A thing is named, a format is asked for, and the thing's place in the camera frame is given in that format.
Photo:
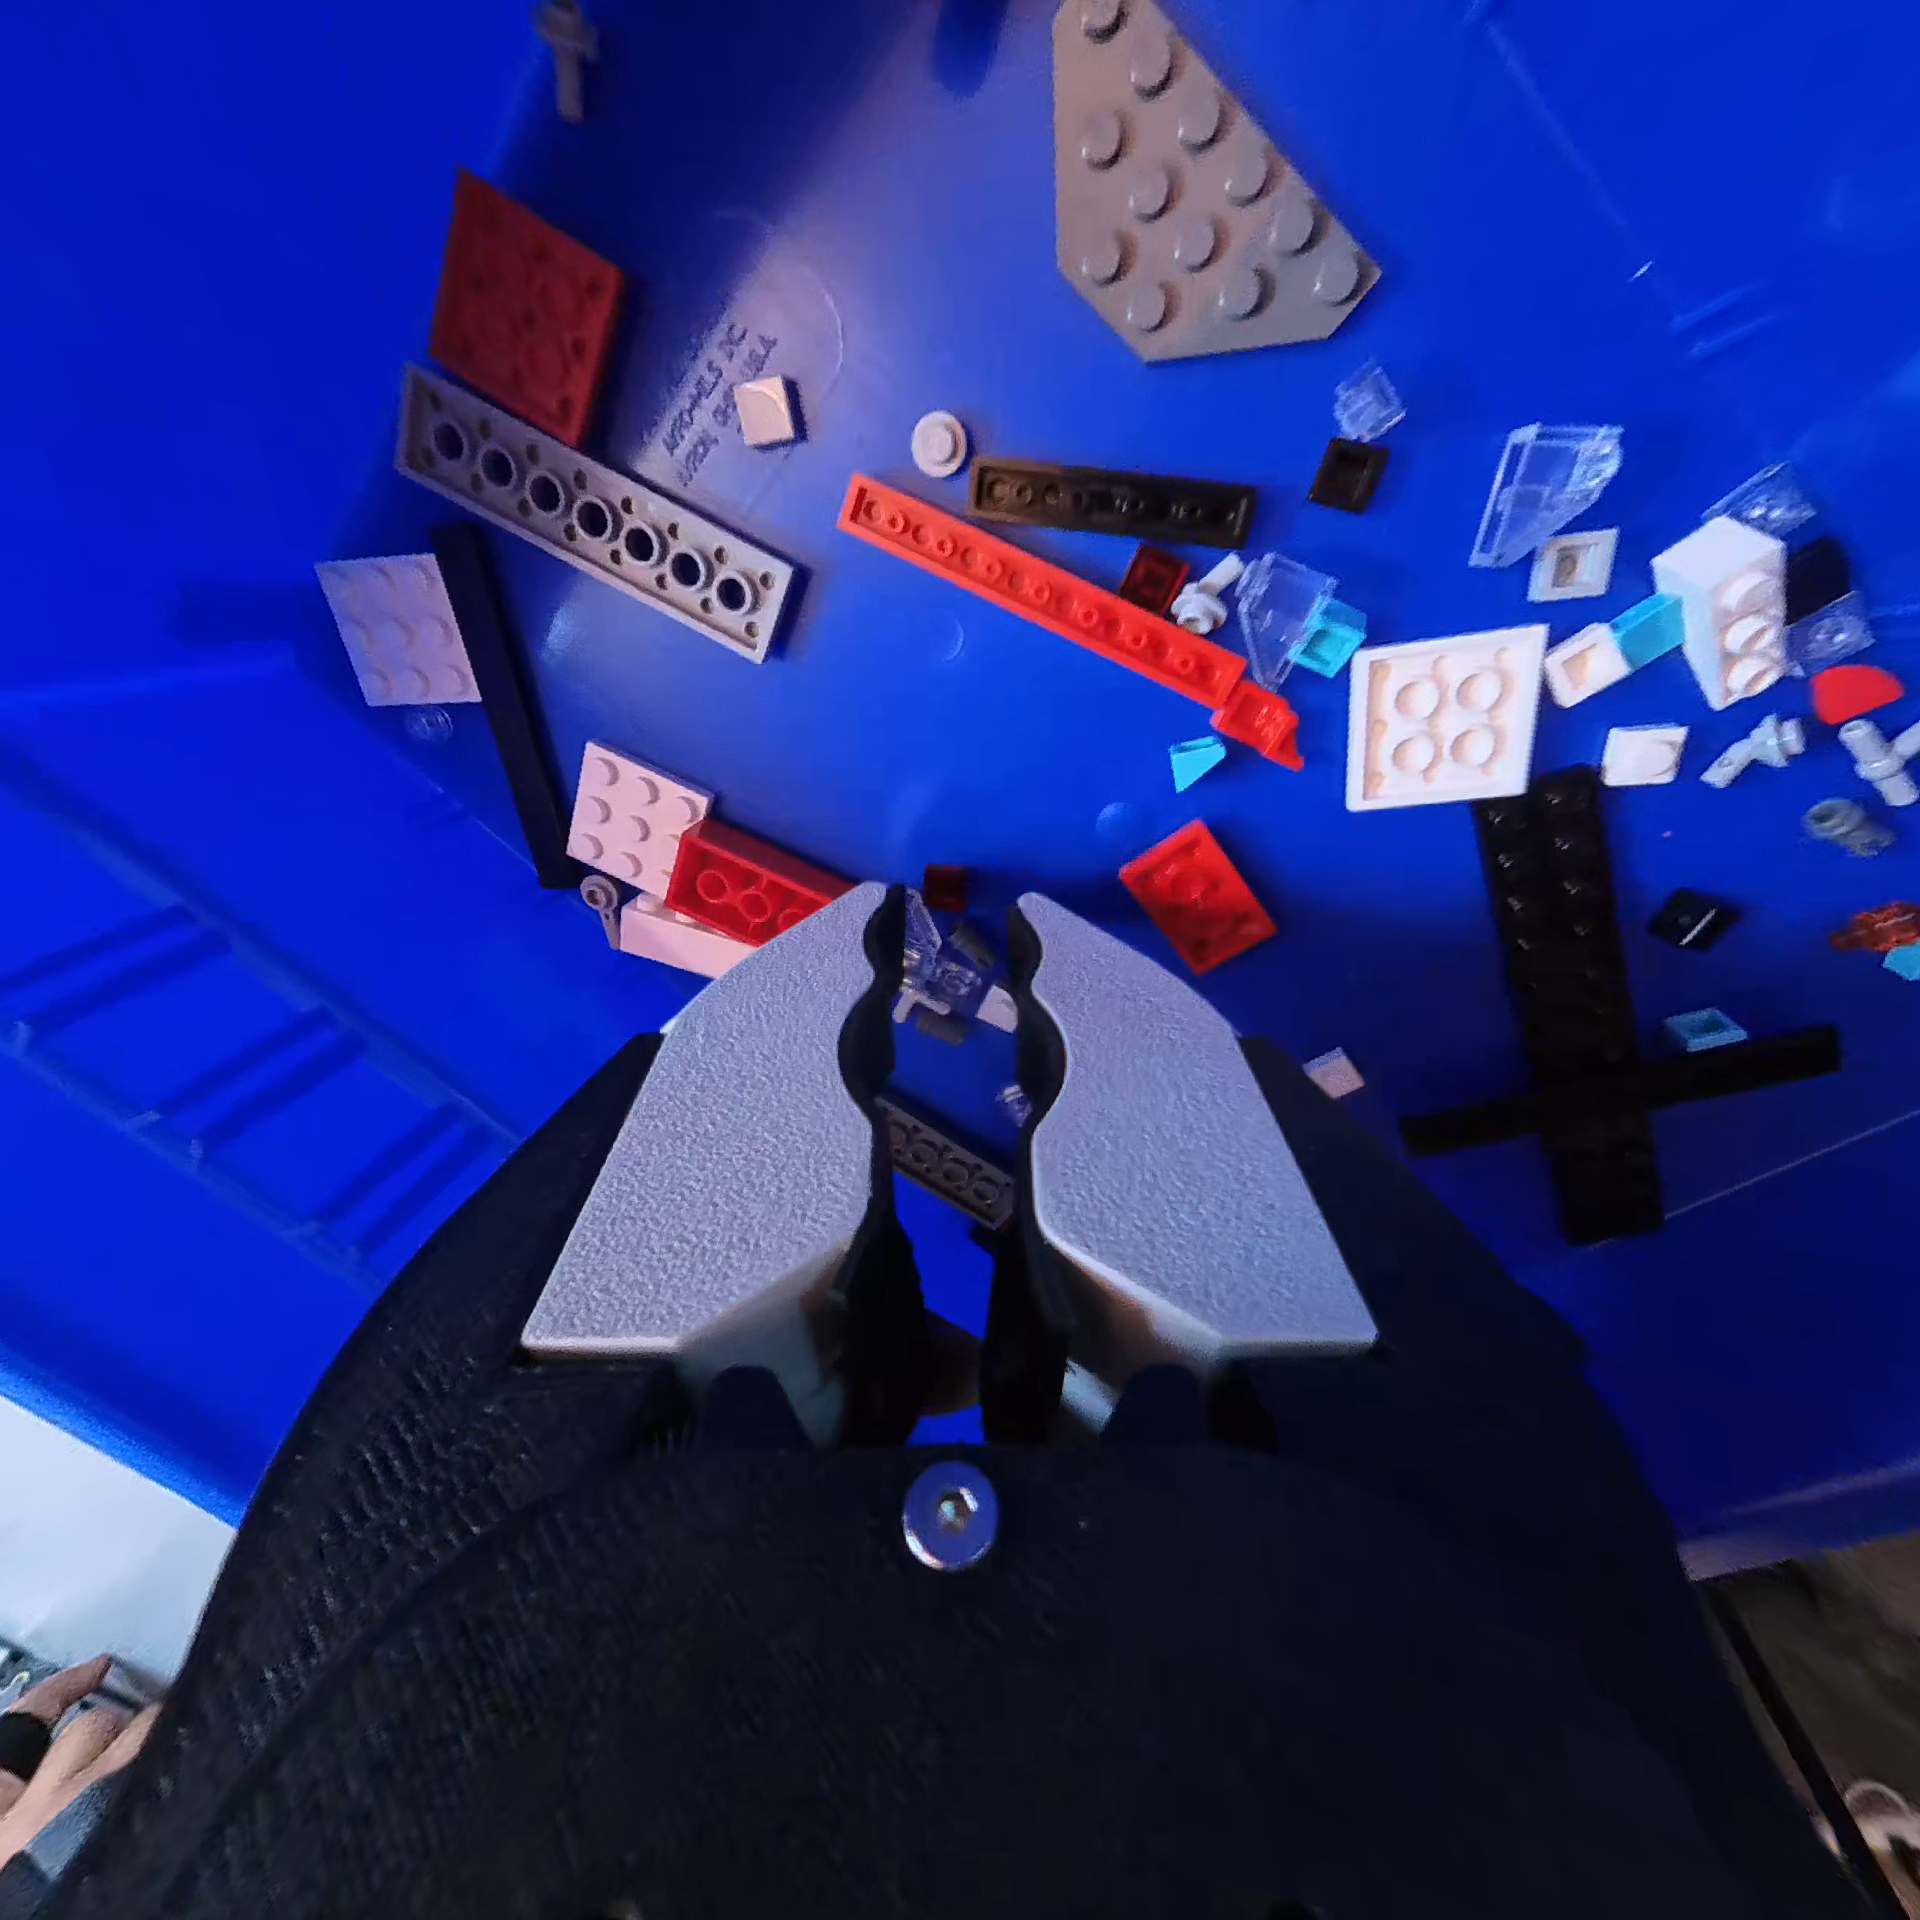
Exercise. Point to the pile of loose lego pieces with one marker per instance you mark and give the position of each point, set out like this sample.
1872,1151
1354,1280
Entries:
1200,210

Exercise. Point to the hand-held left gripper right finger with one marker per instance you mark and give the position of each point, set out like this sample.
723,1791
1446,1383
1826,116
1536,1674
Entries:
1187,1201

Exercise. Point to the large blue plastic bin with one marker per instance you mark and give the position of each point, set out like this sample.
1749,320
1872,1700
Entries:
240,749

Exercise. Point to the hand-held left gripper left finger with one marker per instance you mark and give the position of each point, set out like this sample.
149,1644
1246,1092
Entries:
708,1201

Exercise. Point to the small clear lego piece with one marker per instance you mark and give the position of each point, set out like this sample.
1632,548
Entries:
948,968

